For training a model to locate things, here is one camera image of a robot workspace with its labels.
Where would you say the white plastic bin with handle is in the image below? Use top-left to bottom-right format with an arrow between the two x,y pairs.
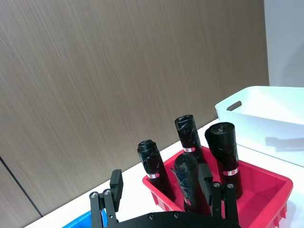
215,85 -> 304,167

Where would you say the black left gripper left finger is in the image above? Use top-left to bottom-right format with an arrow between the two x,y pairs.
89,169 -> 124,228

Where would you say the blue plastic bin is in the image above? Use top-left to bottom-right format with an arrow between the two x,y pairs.
62,209 -> 107,228

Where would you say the red plastic bin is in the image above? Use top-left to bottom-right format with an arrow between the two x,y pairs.
142,145 -> 294,228

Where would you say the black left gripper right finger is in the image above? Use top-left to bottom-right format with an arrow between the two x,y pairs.
198,163 -> 240,225

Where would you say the black bag roll, white label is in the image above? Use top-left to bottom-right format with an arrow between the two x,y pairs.
174,114 -> 205,165
204,122 -> 243,200
171,153 -> 212,216
137,139 -> 176,200

